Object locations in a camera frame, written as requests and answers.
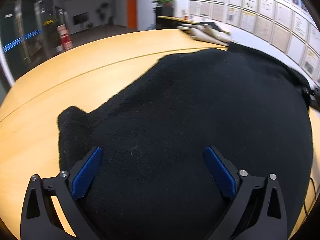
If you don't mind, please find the black fleece garment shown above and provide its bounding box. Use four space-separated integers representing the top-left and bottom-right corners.
57 43 313 239

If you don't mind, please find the red white sign stand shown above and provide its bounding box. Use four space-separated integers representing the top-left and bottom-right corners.
57 24 73 50

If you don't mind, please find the yellow side desk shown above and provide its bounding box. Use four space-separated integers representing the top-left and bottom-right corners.
156 16 196 24

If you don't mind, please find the potted green plant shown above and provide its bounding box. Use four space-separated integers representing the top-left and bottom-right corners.
152 0 175 17

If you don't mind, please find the black tv on stand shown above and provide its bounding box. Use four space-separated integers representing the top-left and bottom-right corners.
73 12 89 31

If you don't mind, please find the orange wall pillar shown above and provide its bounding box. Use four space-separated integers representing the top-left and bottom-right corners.
126 0 137 29

